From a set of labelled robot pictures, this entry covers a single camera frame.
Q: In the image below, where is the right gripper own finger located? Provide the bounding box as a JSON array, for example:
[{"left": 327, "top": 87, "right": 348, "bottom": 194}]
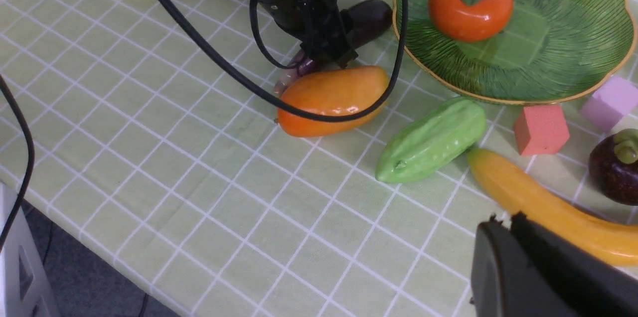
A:
[{"left": 470, "top": 213, "right": 638, "bottom": 317}]

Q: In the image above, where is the purple eggplant toy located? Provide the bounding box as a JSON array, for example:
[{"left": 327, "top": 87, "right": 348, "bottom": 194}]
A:
[{"left": 274, "top": 0, "right": 392, "bottom": 97}]

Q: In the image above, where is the orange mango toy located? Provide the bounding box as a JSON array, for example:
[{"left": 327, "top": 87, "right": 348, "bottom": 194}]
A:
[{"left": 277, "top": 66, "right": 390, "bottom": 138}]

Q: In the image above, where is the yellow banana toy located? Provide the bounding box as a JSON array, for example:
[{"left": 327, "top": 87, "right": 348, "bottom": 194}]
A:
[{"left": 467, "top": 148, "right": 638, "bottom": 266}]

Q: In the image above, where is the purple mangosteen toy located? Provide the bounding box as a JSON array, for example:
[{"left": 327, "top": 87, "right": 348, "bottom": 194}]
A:
[{"left": 589, "top": 128, "right": 638, "bottom": 206}]

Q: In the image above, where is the orange persimmon toy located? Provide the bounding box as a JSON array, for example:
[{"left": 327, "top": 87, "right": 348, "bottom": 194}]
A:
[{"left": 428, "top": 0, "right": 514, "bottom": 42}]

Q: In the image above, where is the green bitter gourd toy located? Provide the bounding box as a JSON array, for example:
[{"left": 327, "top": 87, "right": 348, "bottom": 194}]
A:
[{"left": 374, "top": 97, "right": 487, "bottom": 184}]

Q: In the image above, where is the salmon red foam cube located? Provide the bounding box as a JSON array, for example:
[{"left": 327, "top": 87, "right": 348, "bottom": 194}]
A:
[{"left": 513, "top": 104, "right": 570, "bottom": 156}]

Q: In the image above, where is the pink foam cube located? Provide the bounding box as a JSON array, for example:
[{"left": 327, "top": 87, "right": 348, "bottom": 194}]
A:
[{"left": 580, "top": 76, "right": 638, "bottom": 133}]

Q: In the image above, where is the green checkered tablecloth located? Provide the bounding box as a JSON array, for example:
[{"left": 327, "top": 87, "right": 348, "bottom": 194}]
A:
[{"left": 0, "top": 0, "right": 638, "bottom": 317}]

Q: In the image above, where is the green glass leaf plate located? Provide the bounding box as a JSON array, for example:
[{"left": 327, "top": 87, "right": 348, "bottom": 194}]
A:
[{"left": 393, "top": 0, "right": 637, "bottom": 105}]

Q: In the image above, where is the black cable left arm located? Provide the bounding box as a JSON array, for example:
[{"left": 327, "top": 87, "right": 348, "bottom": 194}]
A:
[{"left": 124, "top": 0, "right": 409, "bottom": 124}]

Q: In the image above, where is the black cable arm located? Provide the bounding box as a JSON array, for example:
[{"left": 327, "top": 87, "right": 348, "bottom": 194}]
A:
[
  {"left": 0, "top": 75, "right": 35, "bottom": 250},
  {"left": 124, "top": 0, "right": 409, "bottom": 124}
]

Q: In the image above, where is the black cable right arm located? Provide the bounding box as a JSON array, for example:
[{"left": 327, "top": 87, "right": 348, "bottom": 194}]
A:
[{"left": 0, "top": 75, "right": 35, "bottom": 250}]

